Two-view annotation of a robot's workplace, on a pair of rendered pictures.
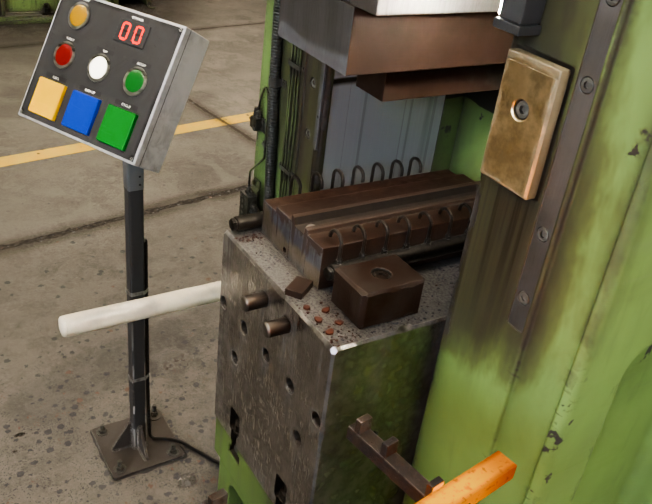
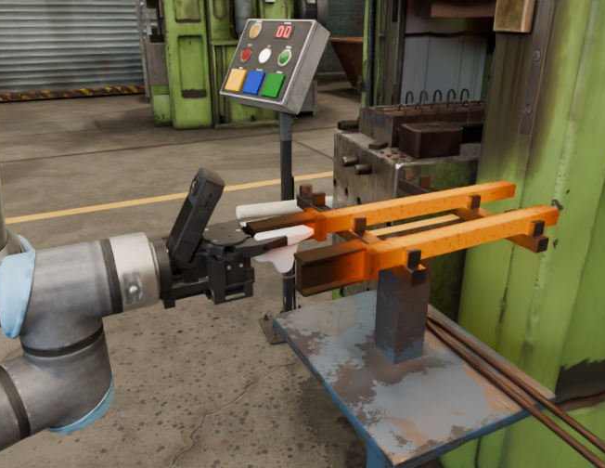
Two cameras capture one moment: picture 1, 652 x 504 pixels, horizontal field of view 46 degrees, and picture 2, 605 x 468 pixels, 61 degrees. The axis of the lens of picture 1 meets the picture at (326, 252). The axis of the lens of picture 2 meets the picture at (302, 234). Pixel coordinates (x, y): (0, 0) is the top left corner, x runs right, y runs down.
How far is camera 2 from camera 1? 0.47 m
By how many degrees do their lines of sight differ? 17
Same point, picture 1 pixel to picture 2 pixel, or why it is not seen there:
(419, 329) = (459, 162)
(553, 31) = not seen: outside the picture
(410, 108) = (460, 59)
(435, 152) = (481, 94)
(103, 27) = (268, 33)
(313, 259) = (388, 127)
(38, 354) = not seen: hidden behind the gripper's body
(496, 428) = not seen: hidden behind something
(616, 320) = (594, 99)
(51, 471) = (232, 337)
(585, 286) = (568, 78)
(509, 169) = (510, 16)
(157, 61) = (298, 43)
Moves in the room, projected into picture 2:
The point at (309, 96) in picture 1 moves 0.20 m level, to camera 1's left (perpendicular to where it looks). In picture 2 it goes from (391, 51) to (324, 49)
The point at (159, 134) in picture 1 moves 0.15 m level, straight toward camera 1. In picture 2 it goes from (298, 87) to (295, 95)
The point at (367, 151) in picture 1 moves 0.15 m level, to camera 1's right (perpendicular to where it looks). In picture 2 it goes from (431, 88) to (484, 90)
